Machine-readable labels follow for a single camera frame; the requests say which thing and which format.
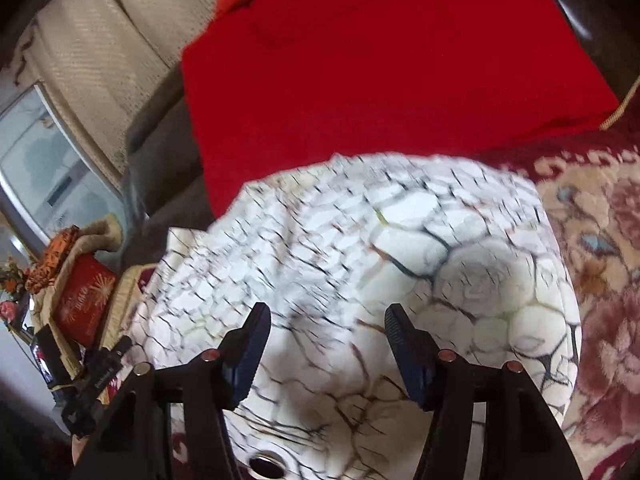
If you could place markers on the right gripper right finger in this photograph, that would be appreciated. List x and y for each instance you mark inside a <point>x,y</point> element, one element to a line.
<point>522,439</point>

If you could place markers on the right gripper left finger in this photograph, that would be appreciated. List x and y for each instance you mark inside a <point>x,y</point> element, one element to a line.
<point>132,439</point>

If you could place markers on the white black-patterned coat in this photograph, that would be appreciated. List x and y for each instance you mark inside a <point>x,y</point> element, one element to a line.
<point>466,249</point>

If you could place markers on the person left hand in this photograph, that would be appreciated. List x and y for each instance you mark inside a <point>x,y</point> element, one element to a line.
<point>78,445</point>

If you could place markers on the red gift box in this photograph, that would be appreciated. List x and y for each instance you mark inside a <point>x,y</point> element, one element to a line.
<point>83,300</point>

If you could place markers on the orange black patterned cloth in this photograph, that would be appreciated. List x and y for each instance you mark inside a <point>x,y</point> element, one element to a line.
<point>44,272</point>

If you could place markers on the silver floral refrigerator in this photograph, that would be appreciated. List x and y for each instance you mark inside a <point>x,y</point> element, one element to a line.
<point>48,181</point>

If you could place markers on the dark brown leather sofa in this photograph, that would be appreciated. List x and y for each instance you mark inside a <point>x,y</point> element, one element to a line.
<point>163,185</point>

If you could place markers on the floral red beige blanket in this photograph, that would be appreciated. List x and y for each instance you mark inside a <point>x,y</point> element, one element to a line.
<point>589,188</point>

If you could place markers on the beige dotted curtain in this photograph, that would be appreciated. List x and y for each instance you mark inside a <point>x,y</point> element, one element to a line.
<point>100,61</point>

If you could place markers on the red blanket on sofa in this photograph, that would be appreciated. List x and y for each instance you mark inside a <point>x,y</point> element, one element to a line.
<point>278,84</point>

